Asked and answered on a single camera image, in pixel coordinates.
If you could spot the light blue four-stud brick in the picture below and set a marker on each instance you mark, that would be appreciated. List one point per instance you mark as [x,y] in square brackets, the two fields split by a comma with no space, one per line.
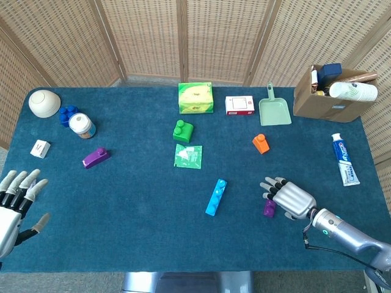
[215,198]

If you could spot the purple sloped one-stud brick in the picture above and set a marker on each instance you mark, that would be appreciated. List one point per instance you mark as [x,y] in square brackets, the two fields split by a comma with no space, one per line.
[94,158]

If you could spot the red and white box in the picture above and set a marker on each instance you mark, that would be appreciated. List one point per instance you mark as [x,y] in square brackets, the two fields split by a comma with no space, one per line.
[239,105]

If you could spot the blue white toothpaste tube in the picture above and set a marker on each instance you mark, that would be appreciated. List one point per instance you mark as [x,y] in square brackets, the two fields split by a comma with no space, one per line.
[345,158]

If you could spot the grey robot torso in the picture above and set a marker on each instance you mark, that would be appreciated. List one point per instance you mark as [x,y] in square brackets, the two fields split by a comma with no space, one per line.
[183,284]

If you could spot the small purple two-stud brick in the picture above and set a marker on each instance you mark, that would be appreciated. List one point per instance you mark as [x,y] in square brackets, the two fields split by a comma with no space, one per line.
[269,210]

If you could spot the small white cube box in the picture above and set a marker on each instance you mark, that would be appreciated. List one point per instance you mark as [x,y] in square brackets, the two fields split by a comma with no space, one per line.
[40,149]

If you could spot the brown cardboard box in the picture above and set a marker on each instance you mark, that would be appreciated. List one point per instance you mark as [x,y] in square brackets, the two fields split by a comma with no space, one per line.
[320,107]

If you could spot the clear jar with white lid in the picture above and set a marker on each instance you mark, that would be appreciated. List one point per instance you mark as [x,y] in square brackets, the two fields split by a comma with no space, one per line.
[81,125]

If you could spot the dark blue small box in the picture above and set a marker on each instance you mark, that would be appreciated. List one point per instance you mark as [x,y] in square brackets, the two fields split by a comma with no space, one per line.
[330,71]

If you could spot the green yellow tissue pack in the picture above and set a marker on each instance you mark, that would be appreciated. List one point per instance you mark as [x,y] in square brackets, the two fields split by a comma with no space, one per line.
[195,97]

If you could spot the beige bowl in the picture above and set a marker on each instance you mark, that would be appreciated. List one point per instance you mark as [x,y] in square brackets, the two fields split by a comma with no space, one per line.
[44,103]

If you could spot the orange sloped one-stud brick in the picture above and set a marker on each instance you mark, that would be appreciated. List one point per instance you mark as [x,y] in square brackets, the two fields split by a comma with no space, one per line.
[261,145]

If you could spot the mint green dustpan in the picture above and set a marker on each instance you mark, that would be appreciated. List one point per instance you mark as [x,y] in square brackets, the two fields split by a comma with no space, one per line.
[275,113]

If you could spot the green sachet packet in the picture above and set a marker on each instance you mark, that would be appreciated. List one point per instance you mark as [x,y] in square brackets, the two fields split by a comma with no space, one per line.
[187,157]

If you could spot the blue table cloth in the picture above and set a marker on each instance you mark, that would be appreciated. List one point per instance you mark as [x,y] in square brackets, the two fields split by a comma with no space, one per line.
[137,213]

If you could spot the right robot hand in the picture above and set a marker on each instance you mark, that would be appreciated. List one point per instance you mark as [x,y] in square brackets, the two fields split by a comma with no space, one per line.
[293,200]

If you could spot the green rounded two-stud brick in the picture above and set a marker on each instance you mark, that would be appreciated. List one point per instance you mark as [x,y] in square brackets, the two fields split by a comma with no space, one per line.
[184,132]

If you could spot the stack of white paper cups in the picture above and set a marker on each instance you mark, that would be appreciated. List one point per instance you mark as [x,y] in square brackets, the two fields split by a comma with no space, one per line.
[354,91]

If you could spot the blue and white object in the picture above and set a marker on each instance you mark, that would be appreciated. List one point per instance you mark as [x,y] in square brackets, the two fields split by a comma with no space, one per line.
[64,117]

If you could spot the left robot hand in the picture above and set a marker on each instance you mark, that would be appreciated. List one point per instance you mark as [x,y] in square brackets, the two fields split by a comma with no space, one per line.
[9,219]

